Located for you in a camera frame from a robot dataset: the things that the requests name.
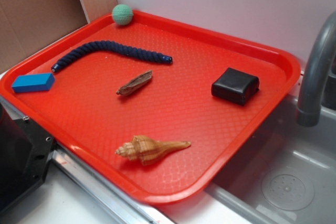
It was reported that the tan spiral seashell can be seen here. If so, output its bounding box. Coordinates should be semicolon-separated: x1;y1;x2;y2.
115;135;191;166

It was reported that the brown wood chip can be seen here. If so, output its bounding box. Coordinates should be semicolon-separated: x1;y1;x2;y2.
116;70;153;96

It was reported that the red plastic tray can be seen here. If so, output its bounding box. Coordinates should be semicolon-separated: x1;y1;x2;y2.
1;11;300;205

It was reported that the blue rectangular block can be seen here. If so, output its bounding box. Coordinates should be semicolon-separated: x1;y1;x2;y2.
12;73;55;93

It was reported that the green textured ball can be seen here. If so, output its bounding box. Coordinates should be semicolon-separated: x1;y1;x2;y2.
112;4;133;26

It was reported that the grey plastic sink basin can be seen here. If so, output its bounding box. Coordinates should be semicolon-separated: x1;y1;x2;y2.
161;83;335;223

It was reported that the black square pouch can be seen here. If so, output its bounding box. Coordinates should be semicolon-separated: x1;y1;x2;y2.
211;68;260;106

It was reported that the grey toy faucet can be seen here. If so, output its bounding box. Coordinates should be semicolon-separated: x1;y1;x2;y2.
296;12;335;127

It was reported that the dark blue twisted rope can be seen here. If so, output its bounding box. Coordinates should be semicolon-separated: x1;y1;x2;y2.
50;40;174;73

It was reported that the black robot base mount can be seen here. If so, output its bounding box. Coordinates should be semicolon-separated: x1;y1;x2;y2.
1;106;55;215

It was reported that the brown cardboard panel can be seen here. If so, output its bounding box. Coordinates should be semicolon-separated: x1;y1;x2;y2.
1;0;87;72

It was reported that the silver metal rail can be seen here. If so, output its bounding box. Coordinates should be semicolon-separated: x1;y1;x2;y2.
0;95;161;224

